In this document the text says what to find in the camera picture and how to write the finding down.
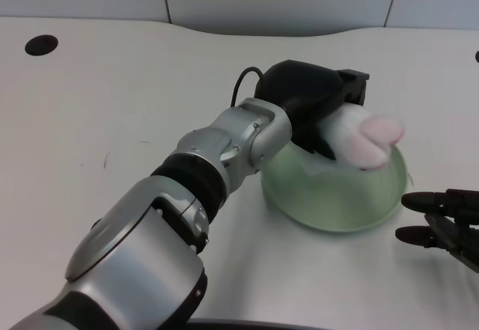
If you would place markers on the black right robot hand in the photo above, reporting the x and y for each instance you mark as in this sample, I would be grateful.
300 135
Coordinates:
441 221

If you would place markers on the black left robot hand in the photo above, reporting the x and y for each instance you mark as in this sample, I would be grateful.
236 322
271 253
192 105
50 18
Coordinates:
310 94

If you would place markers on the white plush rabbit doll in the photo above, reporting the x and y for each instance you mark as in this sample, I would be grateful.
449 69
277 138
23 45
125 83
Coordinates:
361 139

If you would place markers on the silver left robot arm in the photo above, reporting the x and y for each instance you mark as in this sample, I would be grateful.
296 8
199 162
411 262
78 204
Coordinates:
149 225

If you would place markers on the green round plate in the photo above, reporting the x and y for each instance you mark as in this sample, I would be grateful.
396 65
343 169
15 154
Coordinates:
337 195

